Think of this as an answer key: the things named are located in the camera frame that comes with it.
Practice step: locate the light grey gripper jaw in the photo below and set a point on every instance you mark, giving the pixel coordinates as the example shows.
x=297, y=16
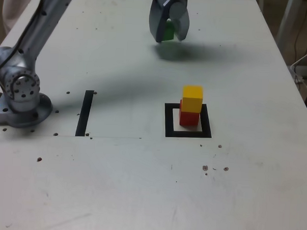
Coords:
x=179, y=11

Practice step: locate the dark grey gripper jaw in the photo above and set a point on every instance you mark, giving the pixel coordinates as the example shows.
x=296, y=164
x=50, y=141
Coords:
x=157, y=18

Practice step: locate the green cube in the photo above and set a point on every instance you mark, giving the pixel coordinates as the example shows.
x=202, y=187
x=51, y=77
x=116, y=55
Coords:
x=169, y=31

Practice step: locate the yellow cube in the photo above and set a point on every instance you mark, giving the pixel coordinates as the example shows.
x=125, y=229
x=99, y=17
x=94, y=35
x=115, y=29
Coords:
x=192, y=99

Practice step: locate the red cube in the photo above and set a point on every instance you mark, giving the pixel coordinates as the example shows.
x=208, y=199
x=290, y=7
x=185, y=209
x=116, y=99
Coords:
x=189, y=119

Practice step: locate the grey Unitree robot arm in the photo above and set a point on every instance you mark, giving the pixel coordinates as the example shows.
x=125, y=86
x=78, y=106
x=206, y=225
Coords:
x=19, y=88

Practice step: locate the black tape square outline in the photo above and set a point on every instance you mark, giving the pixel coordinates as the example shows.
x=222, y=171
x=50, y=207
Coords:
x=168, y=120

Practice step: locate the black tape strip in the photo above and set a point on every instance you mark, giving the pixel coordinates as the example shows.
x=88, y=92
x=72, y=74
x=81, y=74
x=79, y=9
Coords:
x=84, y=114

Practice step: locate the person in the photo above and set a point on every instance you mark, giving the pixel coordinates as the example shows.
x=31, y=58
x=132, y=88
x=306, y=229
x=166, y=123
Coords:
x=15, y=9

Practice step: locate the white metal frame leg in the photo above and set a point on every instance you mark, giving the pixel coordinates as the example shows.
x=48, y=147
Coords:
x=285, y=24

